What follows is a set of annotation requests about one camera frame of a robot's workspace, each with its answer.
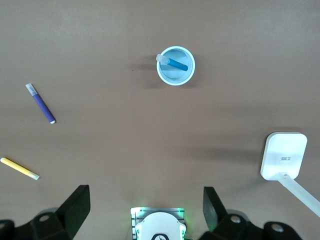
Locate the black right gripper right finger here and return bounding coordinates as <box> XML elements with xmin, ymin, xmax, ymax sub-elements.
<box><xmin>197</xmin><ymin>186</ymin><xmax>308</xmax><ymax>240</ymax></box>

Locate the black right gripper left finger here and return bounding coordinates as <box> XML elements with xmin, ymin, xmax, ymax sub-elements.
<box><xmin>0</xmin><ymin>184</ymin><xmax>91</xmax><ymax>240</ymax></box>

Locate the blue marker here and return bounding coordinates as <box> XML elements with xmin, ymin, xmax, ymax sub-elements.
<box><xmin>156</xmin><ymin>53</ymin><xmax>189</xmax><ymax>72</ymax></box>

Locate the yellow marker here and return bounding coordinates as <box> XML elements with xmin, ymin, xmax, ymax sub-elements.
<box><xmin>0</xmin><ymin>157</ymin><xmax>41</xmax><ymax>182</ymax></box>

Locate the white desk lamp stand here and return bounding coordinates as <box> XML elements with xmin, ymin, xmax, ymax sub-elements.
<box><xmin>259</xmin><ymin>132</ymin><xmax>320</xmax><ymax>219</ymax></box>

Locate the brown table cover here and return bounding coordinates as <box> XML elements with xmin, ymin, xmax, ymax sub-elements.
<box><xmin>0</xmin><ymin>0</ymin><xmax>320</xmax><ymax>240</ymax></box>

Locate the purple marker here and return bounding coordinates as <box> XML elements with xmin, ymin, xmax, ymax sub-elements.
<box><xmin>25</xmin><ymin>83</ymin><xmax>57</xmax><ymax>125</ymax></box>

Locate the light blue plastic cup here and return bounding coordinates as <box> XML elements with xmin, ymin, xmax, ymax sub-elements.
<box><xmin>156</xmin><ymin>45</ymin><xmax>196</xmax><ymax>87</ymax></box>

